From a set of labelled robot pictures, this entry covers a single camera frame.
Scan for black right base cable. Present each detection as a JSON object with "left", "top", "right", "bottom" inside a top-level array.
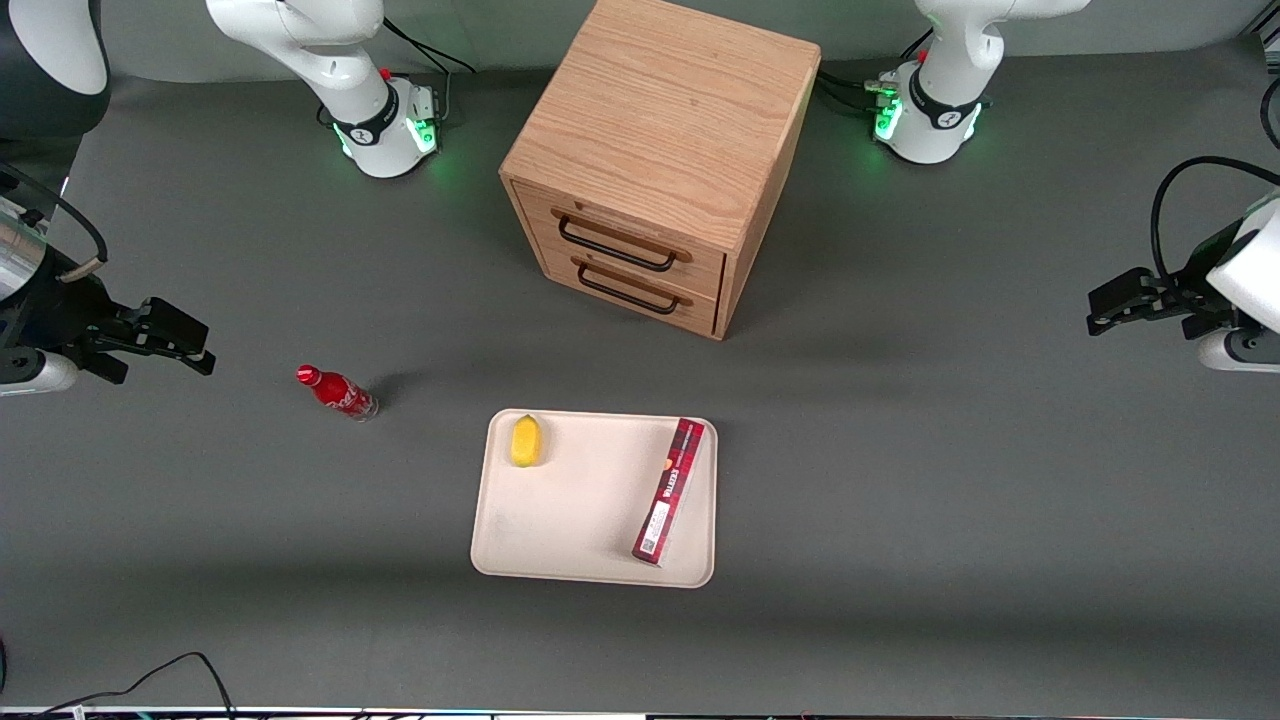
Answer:
[{"left": 380, "top": 15, "right": 477, "bottom": 121}]

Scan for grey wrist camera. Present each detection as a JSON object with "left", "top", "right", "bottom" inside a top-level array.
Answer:
[
  {"left": 1197, "top": 328, "right": 1280, "bottom": 374},
  {"left": 0, "top": 348, "right": 79, "bottom": 397}
]

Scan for red coke bottle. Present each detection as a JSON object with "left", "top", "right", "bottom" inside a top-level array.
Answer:
[{"left": 296, "top": 364, "right": 380, "bottom": 422}]

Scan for wooden drawer cabinet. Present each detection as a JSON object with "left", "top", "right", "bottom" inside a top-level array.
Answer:
[{"left": 499, "top": 0, "right": 823, "bottom": 342}]

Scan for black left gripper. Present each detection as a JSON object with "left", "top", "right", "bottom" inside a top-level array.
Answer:
[{"left": 1086, "top": 225, "right": 1247, "bottom": 341}]

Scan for black drawer handle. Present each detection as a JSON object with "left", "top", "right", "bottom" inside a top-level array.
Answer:
[
  {"left": 576, "top": 257, "right": 685, "bottom": 316},
  {"left": 557, "top": 214, "right": 680, "bottom": 273}
]

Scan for beige plastic tray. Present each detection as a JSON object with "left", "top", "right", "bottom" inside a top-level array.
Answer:
[{"left": 470, "top": 408, "right": 719, "bottom": 589}]

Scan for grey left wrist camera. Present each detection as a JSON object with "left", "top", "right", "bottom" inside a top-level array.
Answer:
[{"left": 1197, "top": 328, "right": 1280, "bottom": 374}]

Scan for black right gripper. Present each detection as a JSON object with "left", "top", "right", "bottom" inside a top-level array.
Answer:
[{"left": 30, "top": 272, "right": 217, "bottom": 387}]

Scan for black cable at table edge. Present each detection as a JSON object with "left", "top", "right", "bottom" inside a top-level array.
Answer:
[{"left": 0, "top": 652, "right": 237, "bottom": 720}]

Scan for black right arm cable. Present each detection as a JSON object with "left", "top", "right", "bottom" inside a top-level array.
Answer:
[{"left": 0, "top": 163, "right": 109, "bottom": 284}]

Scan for red snack box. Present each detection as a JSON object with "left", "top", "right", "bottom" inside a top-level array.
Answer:
[{"left": 631, "top": 417, "right": 707, "bottom": 568}]

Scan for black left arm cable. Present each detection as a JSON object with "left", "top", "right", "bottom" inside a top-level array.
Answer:
[{"left": 1150, "top": 156, "right": 1280, "bottom": 286}]

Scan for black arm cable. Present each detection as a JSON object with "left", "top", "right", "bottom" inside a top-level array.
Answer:
[
  {"left": 0, "top": 163, "right": 109, "bottom": 284},
  {"left": 1150, "top": 156, "right": 1280, "bottom": 286}
]

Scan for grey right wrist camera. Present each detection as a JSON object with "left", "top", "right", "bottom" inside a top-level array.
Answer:
[{"left": 0, "top": 348, "right": 79, "bottom": 397}]

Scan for black left base cables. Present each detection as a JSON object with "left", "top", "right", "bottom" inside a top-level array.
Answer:
[{"left": 815, "top": 30, "right": 936, "bottom": 116}]

